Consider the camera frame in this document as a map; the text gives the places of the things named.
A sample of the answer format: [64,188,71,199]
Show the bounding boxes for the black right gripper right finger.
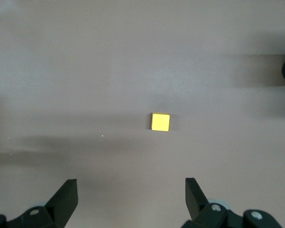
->
[181,177,281,228]

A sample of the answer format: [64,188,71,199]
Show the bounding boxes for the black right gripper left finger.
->
[0,179,79,228]

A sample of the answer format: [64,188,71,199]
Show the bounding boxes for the yellow wooden block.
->
[150,112,171,132]

